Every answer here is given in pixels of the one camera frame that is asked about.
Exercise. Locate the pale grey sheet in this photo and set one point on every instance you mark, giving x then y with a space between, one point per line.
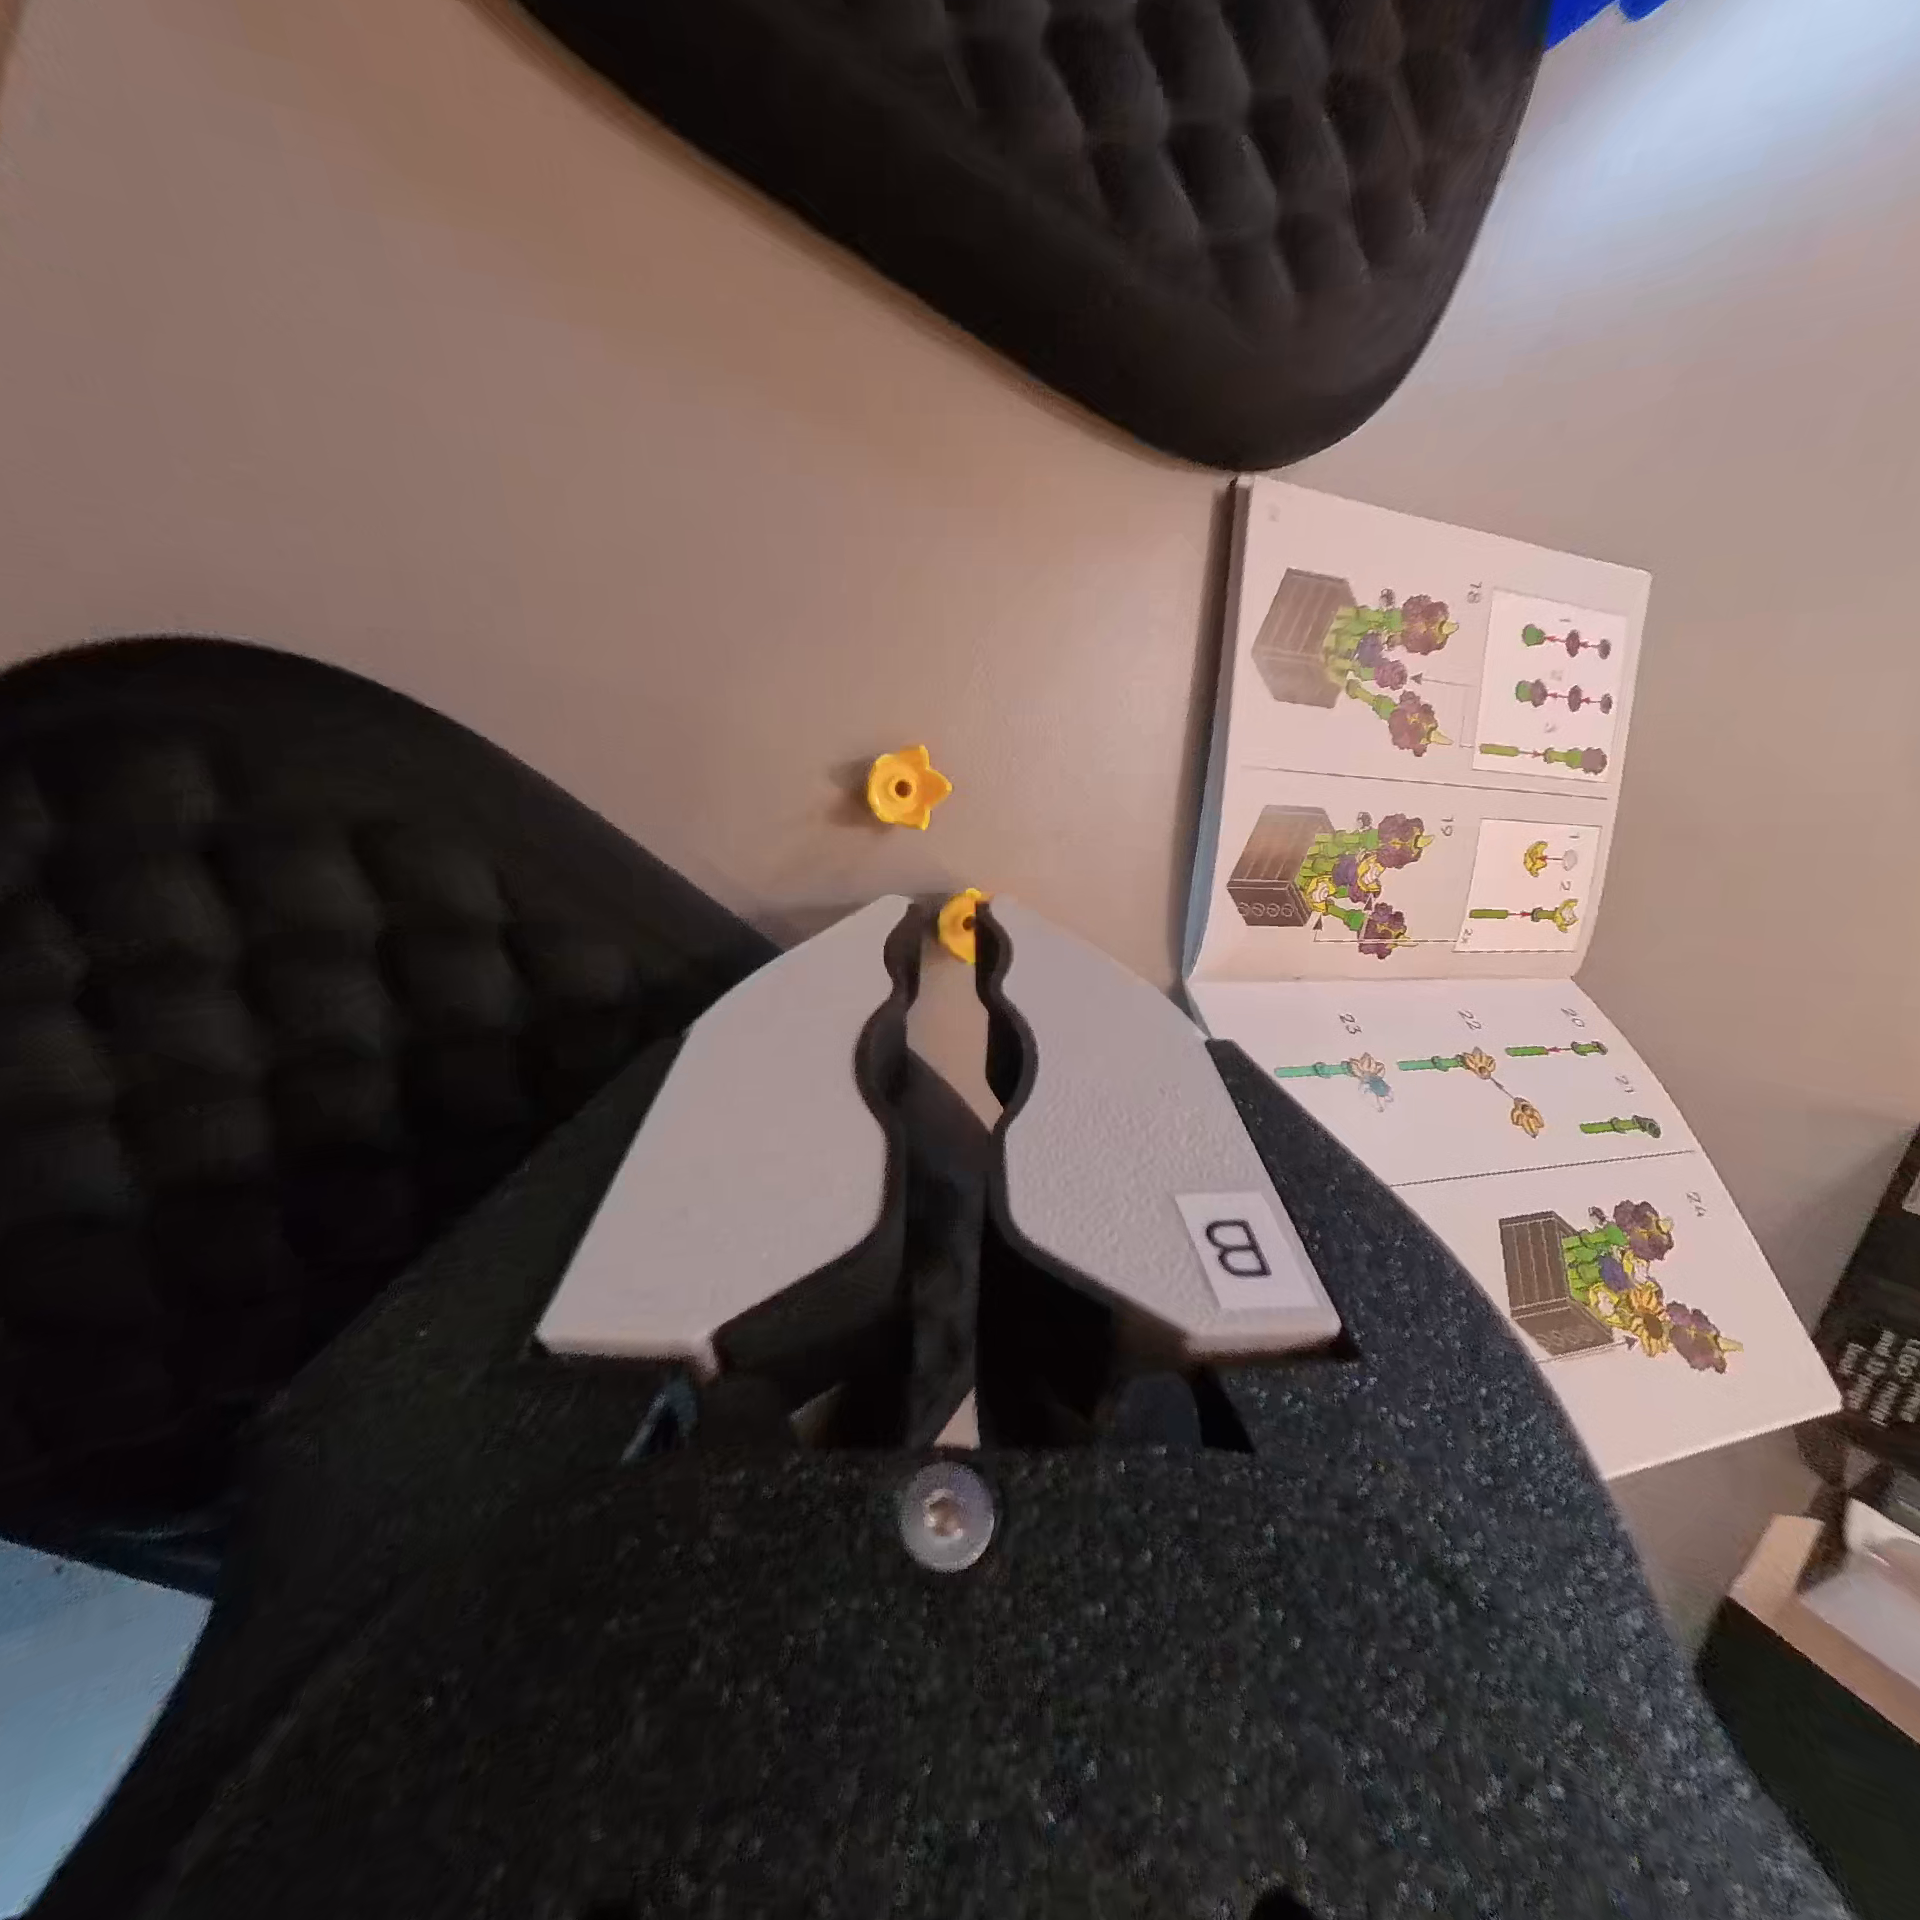
75 1694

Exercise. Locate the white cardboard box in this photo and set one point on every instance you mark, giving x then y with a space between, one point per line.
1829 1621

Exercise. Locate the black quilted cushion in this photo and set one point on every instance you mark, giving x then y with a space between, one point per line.
1124 195
271 1050

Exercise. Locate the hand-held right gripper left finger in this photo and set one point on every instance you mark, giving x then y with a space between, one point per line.
749 1184

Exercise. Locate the beige desk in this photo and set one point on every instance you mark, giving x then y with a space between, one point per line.
451 375

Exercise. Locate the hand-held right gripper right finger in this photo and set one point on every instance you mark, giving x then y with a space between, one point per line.
1124 1156

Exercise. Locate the black printed box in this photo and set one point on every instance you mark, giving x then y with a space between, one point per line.
1874 1319

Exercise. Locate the open instruction booklet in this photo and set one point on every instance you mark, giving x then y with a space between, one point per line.
1349 931

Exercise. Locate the blue plastic bin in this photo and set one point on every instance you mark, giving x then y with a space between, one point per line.
1642 5

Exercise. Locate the yellow flower brick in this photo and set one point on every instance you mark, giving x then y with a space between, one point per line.
963 922
905 787

